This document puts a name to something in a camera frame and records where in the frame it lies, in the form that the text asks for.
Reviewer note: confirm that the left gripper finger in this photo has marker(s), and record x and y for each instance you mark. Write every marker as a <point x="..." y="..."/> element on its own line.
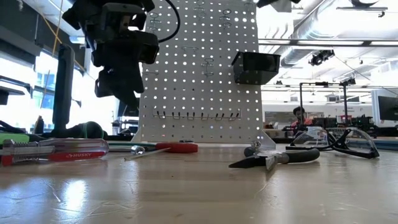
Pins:
<point x="101" y="87"/>
<point x="124" y="85"/>

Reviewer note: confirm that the white metal pegboard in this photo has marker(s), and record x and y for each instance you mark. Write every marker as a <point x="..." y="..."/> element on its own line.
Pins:
<point x="178" y="80"/>

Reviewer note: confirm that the clear safety glasses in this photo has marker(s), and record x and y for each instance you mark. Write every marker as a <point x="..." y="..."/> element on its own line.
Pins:
<point x="340" y="143"/>

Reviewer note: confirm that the multi prong tool rack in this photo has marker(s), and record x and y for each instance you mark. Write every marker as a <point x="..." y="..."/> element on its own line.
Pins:
<point x="175" y="115"/>

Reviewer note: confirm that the short chrome socket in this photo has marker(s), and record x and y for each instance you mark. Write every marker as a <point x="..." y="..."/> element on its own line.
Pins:
<point x="137" y="150"/>

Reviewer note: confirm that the red clear Husky screwdriver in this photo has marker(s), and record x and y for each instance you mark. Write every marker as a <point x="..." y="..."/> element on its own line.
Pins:
<point x="74" y="155"/>

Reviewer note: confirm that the small dark bottle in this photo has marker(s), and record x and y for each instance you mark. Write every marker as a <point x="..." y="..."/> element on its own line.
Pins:
<point x="38" y="126"/>

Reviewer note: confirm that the black plastic bin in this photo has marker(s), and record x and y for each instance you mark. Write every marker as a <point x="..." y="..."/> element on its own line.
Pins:
<point x="255" y="71"/>

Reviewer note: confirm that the person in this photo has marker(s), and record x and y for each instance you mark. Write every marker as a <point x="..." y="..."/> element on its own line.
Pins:
<point x="299" y="113"/>

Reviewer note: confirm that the black ceiling spotlight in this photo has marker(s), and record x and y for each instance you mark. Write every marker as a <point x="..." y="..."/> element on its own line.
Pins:
<point x="320" y="57"/>

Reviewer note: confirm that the black pole rig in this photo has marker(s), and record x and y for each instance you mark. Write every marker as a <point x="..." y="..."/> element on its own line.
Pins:
<point x="345" y="102"/>

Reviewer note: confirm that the black background equipment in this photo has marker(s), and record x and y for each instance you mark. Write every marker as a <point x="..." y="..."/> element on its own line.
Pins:
<point x="363" y="123"/>

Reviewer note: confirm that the black computer monitor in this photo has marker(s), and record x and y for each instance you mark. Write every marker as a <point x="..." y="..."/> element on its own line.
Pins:
<point x="388" y="109"/>

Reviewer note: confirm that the black upright post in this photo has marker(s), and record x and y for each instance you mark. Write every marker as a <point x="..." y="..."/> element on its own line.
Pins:
<point x="63" y="93"/>

